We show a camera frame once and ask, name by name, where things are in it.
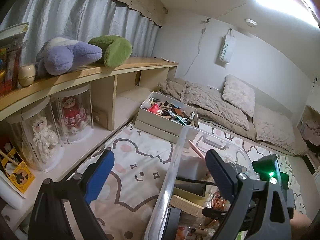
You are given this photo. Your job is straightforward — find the orange cable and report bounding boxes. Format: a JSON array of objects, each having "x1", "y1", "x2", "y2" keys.
[{"x1": 206, "y1": 191, "x2": 231, "y2": 213}]

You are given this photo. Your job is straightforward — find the black foam tube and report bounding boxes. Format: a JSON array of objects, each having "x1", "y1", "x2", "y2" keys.
[{"x1": 174, "y1": 179, "x2": 206, "y2": 197}]

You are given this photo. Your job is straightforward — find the person right hand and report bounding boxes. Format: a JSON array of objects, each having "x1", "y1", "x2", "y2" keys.
[{"x1": 290, "y1": 210, "x2": 312, "y2": 240}]

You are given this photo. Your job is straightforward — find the pink bunny phone stand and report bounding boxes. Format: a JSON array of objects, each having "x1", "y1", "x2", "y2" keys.
[{"x1": 188, "y1": 140, "x2": 206, "y2": 161}]

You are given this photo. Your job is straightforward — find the clear plastic storage bin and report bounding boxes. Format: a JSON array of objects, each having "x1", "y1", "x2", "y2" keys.
[{"x1": 144, "y1": 126, "x2": 260, "y2": 239}]

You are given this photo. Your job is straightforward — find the thick wooden oval block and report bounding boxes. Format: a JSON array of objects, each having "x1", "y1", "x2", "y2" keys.
[{"x1": 170, "y1": 195, "x2": 203, "y2": 218}]

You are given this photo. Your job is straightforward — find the folded beige blanket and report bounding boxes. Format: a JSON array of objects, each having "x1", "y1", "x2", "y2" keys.
[{"x1": 158, "y1": 79, "x2": 254, "y2": 135}]

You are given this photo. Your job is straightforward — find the right beige pillow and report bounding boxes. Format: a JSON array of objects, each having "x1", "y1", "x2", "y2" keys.
[{"x1": 253, "y1": 105, "x2": 295, "y2": 152}]

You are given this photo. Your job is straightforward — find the beige pillow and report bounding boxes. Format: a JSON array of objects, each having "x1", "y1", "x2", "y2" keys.
[
  {"x1": 222, "y1": 74, "x2": 255, "y2": 118},
  {"x1": 253, "y1": 105, "x2": 295, "y2": 152}
]

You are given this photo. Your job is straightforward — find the wooden shelf unit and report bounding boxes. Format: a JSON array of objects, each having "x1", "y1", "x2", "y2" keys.
[{"x1": 2, "y1": 58, "x2": 176, "y2": 233}]

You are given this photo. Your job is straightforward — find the yellow black card box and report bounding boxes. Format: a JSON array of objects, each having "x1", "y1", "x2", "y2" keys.
[{"x1": 1, "y1": 141, "x2": 35, "y2": 194}]

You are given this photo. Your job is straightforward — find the white doll in clear case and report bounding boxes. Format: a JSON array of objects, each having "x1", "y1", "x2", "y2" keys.
[{"x1": 6, "y1": 97, "x2": 64, "y2": 172}]

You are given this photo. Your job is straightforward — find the left beige pillow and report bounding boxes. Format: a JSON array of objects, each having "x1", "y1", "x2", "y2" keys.
[{"x1": 222, "y1": 74, "x2": 255, "y2": 118}]

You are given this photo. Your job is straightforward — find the white cardboard box of items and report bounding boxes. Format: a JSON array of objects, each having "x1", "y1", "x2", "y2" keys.
[{"x1": 135, "y1": 92, "x2": 199, "y2": 143}]

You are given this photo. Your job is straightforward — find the pile of clothes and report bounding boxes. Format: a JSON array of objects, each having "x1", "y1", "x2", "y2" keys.
[{"x1": 302, "y1": 120, "x2": 319, "y2": 153}]

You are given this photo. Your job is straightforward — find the white hanging paper bag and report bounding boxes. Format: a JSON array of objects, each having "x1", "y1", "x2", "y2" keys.
[{"x1": 217, "y1": 28, "x2": 236, "y2": 64}]

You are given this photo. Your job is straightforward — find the small cream round container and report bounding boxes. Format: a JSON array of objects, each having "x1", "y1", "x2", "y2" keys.
[{"x1": 18, "y1": 64, "x2": 36, "y2": 87}]

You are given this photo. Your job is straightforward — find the purple plush toy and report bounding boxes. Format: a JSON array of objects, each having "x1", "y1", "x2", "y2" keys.
[{"x1": 35, "y1": 36, "x2": 103, "y2": 78}]

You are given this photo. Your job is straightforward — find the green plush toy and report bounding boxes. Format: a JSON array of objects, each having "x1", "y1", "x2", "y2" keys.
[{"x1": 88, "y1": 35, "x2": 132, "y2": 68}]

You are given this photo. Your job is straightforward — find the ceiling smoke detector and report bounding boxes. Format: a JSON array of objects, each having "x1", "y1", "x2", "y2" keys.
[{"x1": 245, "y1": 18, "x2": 257, "y2": 28}]

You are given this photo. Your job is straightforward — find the books on shelf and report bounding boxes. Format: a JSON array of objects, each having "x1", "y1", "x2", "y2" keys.
[{"x1": 0, "y1": 22, "x2": 29, "y2": 96}]

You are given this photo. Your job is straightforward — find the grey curtain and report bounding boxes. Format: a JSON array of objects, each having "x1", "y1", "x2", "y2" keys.
[{"x1": 1, "y1": 0, "x2": 159, "y2": 64}]

